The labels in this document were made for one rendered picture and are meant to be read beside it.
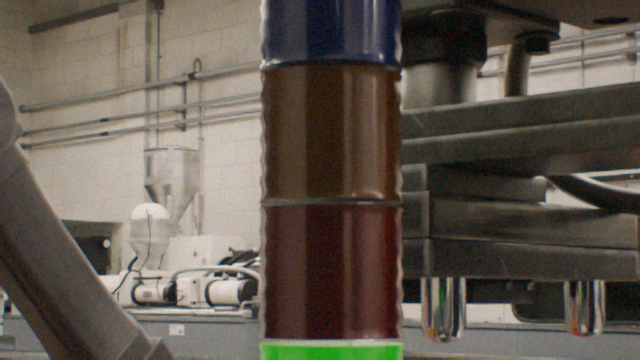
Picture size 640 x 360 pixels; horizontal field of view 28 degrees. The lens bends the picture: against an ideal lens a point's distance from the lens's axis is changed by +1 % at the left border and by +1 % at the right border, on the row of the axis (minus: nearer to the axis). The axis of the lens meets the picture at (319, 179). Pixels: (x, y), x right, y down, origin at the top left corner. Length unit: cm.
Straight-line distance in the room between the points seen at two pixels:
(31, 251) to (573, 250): 43
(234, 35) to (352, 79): 1051
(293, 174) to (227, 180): 1039
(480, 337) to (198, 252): 302
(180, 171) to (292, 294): 881
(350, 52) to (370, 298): 6
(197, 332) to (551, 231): 724
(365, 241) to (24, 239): 61
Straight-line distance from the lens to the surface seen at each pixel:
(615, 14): 63
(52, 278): 92
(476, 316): 632
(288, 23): 32
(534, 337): 608
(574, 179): 68
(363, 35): 32
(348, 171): 31
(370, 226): 32
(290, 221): 32
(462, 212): 55
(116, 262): 1013
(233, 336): 756
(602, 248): 65
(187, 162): 915
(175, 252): 897
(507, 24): 61
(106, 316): 95
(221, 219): 1074
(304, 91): 32
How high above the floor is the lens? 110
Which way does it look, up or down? 5 degrees up
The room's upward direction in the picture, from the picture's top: straight up
